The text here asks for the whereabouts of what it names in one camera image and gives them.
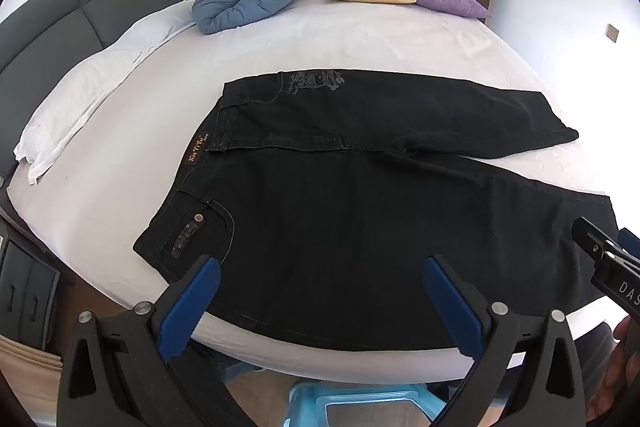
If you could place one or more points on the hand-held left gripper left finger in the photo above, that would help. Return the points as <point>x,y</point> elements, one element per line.
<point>192,302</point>

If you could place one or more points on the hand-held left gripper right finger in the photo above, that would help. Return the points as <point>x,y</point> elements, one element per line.
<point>452,302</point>

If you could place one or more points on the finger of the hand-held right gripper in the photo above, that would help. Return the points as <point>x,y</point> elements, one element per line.
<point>592,239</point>
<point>631,242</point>

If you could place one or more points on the black pants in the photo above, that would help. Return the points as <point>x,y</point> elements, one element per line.
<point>350,217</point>

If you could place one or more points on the person's right hand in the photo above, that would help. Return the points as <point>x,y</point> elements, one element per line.
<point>620,362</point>

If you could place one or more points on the person's grey clothing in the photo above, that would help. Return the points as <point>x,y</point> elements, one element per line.
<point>595,352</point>

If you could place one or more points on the light blue plastic stool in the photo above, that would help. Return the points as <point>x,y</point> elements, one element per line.
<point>350,402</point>

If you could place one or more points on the grey nightstand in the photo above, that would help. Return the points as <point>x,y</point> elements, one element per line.
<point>25,287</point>

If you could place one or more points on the white pillow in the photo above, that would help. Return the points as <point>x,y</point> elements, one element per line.
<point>100,67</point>

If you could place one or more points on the bed with white sheet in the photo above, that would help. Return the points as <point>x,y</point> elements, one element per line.
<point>350,42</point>

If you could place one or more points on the grey padded headboard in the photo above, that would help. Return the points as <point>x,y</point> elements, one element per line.
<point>45,27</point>

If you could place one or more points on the wall socket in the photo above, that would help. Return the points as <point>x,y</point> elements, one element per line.
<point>613,32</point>

